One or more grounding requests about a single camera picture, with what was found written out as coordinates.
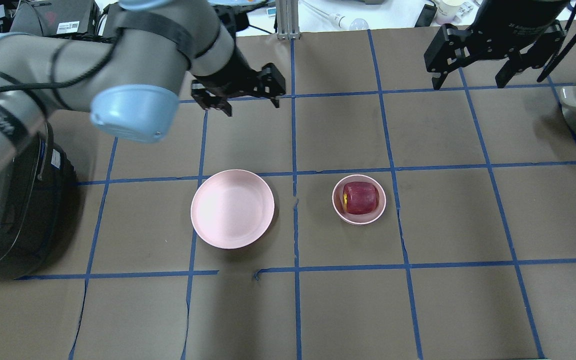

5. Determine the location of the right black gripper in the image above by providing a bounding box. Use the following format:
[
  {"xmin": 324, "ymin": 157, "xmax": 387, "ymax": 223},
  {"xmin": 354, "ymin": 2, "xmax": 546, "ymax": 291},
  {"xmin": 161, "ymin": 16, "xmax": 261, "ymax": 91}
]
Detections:
[{"xmin": 423, "ymin": 0, "xmax": 569, "ymax": 91}]

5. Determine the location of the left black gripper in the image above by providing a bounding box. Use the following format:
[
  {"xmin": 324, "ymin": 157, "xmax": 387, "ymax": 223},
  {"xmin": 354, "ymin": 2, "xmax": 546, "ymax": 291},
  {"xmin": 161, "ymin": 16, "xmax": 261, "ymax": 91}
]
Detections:
[{"xmin": 190, "ymin": 47, "xmax": 287, "ymax": 117}]

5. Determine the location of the red apple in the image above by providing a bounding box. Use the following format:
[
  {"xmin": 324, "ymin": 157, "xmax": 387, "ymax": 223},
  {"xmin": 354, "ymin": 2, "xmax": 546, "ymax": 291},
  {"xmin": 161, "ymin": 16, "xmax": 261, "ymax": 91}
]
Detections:
[{"xmin": 341, "ymin": 181, "xmax": 379, "ymax": 215}]

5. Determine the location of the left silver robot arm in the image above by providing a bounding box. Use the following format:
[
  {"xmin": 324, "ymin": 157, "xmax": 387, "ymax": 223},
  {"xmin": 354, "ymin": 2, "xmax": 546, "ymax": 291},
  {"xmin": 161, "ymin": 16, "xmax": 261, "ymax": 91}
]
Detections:
[{"xmin": 0, "ymin": 0, "xmax": 287, "ymax": 173}]

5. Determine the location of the pink plate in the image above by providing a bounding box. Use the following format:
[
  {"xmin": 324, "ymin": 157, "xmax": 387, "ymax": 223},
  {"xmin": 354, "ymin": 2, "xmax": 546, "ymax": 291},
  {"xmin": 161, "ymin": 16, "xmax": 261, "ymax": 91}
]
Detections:
[{"xmin": 190, "ymin": 169, "xmax": 275, "ymax": 249}]

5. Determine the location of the pink bowl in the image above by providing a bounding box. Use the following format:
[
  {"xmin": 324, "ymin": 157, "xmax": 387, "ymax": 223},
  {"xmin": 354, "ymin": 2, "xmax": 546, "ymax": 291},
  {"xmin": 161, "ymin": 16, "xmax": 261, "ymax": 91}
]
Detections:
[{"xmin": 331, "ymin": 174, "xmax": 387, "ymax": 226}]

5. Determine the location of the white paper cup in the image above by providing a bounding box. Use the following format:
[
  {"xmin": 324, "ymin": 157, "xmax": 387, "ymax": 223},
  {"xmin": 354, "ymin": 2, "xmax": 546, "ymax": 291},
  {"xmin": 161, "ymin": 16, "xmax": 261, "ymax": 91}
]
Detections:
[{"xmin": 434, "ymin": 0, "xmax": 464, "ymax": 25}]

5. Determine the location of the dark rice cooker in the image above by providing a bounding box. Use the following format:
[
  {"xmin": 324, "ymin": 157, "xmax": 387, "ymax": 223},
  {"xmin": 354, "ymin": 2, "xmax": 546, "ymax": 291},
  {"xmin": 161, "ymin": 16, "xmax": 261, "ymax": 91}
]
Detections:
[{"xmin": 0, "ymin": 123, "xmax": 76, "ymax": 281}]

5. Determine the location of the aluminium frame post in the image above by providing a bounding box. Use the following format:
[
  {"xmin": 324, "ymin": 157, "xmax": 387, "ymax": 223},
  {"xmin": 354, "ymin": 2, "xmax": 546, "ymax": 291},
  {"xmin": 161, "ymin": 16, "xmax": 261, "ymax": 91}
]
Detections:
[{"xmin": 275, "ymin": 0, "xmax": 301, "ymax": 41}]

